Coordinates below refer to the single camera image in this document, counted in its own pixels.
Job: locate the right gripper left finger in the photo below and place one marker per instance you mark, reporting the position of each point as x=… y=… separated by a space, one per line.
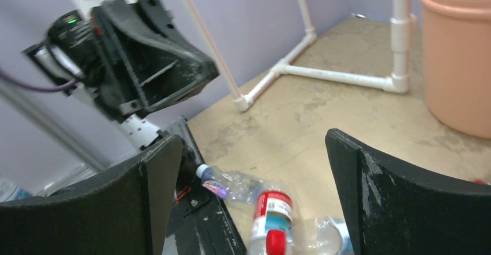
x=123 y=210

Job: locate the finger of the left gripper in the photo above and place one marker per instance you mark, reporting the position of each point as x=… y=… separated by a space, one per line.
x=157 y=51
x=151 y=87

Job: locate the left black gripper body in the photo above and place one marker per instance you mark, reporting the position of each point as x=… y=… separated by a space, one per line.
x=111 y=52

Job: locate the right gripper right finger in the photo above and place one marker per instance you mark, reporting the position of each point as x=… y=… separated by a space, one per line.
x=391 y=206

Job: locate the small red label bottle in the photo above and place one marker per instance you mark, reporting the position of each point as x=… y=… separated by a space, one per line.
x=272 y=224

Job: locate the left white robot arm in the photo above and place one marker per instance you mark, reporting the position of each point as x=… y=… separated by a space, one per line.
x=69 y=58

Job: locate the orange plastic bin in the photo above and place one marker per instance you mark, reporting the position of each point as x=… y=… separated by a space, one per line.
x=456 y=63

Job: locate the crushed clear bottle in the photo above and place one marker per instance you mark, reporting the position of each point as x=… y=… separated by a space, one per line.
x=233 y=186

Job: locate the white PVC pipe frame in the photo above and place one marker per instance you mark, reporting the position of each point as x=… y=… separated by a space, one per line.
x=356 y=55

